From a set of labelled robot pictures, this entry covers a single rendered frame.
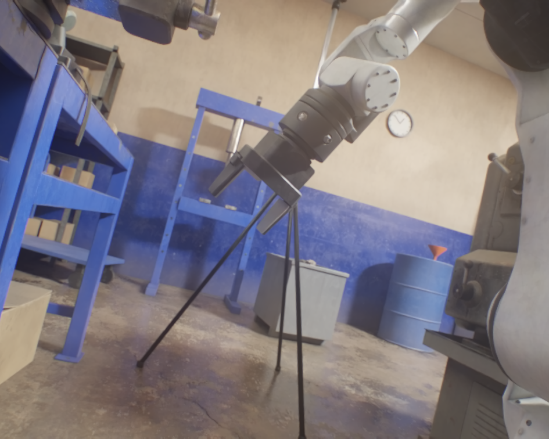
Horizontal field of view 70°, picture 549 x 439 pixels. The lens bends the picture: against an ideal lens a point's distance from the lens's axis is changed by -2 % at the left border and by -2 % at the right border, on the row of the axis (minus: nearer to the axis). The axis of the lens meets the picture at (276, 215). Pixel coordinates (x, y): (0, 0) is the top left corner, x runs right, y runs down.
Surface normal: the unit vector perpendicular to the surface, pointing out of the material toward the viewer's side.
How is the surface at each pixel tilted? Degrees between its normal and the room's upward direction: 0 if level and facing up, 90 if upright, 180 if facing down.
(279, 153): 111
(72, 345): 90
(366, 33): 152
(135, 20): 180
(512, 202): 90
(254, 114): 90
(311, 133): 99
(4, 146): 90
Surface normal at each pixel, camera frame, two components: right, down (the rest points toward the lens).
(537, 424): -0.89, -0.45
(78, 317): 0.23, -0.01
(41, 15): 0.97, 0.24
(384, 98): 0.44, 0.43
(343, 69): -0.60, -0.52
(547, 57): -0.77, 0.63
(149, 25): -0.25, 0.97
